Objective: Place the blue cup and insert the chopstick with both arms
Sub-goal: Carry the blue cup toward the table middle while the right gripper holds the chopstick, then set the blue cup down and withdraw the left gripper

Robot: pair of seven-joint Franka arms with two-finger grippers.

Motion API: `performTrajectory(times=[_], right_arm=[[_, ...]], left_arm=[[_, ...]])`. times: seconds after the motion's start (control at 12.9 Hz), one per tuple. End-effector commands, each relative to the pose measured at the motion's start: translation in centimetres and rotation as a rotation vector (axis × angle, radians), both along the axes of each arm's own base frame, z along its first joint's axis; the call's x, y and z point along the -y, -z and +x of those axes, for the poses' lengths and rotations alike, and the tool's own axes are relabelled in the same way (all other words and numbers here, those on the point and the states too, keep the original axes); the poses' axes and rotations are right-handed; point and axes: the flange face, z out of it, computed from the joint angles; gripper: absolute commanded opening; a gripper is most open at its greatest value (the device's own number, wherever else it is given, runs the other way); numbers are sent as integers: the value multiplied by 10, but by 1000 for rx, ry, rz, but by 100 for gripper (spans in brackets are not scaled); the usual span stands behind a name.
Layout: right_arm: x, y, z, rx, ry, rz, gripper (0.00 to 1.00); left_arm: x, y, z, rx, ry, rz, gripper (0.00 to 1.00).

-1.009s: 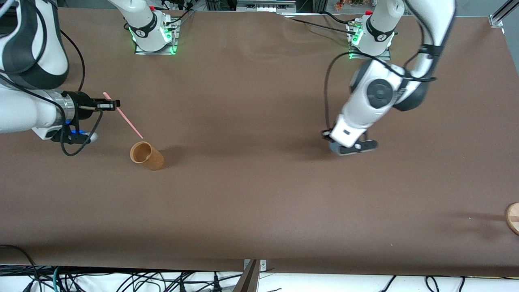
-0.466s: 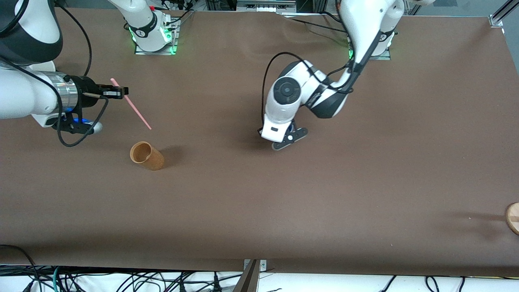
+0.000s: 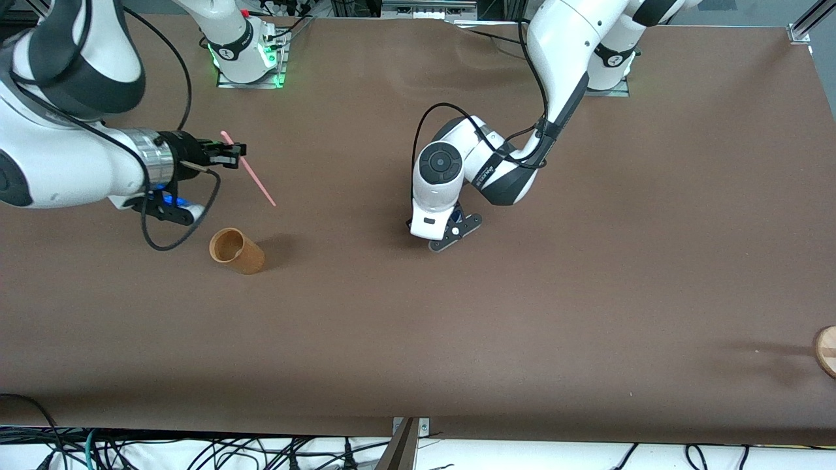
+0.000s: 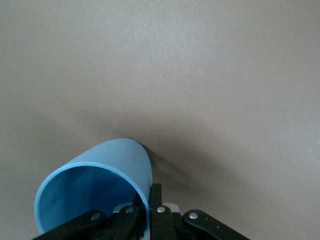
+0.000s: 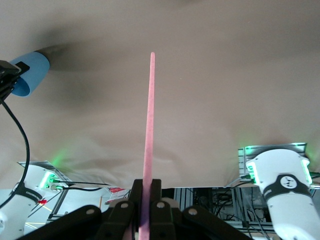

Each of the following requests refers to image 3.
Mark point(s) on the aluminium frame profile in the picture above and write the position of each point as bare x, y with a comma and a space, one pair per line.
806, 26

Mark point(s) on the brown table cover mat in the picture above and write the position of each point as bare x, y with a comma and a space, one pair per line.
457, 326

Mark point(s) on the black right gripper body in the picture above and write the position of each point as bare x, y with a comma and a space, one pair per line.
185, 149

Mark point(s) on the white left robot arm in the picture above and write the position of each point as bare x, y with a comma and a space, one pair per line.
562, 39

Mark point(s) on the metal table bracket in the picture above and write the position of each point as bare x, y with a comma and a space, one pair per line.
401, 450

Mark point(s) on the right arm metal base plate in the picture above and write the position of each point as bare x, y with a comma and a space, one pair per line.
282, 72

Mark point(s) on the brown paper cup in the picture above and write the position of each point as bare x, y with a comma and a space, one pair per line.
247, 258

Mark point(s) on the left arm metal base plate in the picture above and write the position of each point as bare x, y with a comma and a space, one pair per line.
607, 93

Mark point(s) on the metal equipment rack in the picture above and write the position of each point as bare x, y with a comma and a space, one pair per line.
418, 8

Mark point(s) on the round wooden disc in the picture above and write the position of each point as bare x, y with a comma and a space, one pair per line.
828, 352

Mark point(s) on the pink chopstick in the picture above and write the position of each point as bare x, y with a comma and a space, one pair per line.
261, 187

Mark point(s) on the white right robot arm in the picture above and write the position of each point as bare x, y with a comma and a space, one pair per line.
65, 163

